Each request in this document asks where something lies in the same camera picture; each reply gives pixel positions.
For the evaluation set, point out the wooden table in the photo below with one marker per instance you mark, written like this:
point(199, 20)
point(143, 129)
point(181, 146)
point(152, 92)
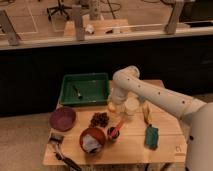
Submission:
point(129, 148)

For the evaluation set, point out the black brush tool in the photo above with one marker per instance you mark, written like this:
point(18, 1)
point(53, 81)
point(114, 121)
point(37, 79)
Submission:
point(56, 138)

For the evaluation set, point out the black handled utensil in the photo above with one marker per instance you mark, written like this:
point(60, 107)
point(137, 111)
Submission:
point(68, 162)

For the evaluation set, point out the grey cloth in bowl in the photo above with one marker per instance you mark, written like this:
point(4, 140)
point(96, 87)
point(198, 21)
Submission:
point(90, 144)

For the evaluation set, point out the white cup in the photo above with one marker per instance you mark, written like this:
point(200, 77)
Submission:
point(131, 105)

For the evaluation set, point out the bunch of dark grapes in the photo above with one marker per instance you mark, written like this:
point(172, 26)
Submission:
point(99, 119)

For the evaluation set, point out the green plastic tray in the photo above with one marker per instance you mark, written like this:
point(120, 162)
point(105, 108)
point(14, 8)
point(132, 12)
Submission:
point(94, 87)

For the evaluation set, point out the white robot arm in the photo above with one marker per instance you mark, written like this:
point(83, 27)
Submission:
point(198, 114)

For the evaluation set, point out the red utensil in cup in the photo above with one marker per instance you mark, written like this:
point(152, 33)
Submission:
point(117, 128)

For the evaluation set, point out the orange apple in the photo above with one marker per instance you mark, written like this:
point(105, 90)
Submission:
point(111, 107)

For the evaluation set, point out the purple plate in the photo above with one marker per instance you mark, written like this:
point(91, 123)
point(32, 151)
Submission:
point(63, 119)

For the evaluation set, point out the green sponge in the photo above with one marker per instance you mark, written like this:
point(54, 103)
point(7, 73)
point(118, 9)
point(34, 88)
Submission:
point(151, 137)

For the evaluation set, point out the black office chair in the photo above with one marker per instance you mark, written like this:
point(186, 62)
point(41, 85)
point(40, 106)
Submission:
point(61, 8)

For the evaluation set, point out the pale gripper body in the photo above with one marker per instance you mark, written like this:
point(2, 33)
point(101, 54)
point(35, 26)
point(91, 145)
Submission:
point(119, 108)

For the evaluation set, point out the red bowl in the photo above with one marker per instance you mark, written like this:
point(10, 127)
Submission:
point(96, 133)

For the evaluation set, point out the yellow banana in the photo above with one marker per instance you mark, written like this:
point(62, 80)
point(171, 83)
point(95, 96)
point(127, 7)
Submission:
point(146, 113)

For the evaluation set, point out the spoon in tray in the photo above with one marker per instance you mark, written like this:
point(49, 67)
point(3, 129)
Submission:
point(77, 92)

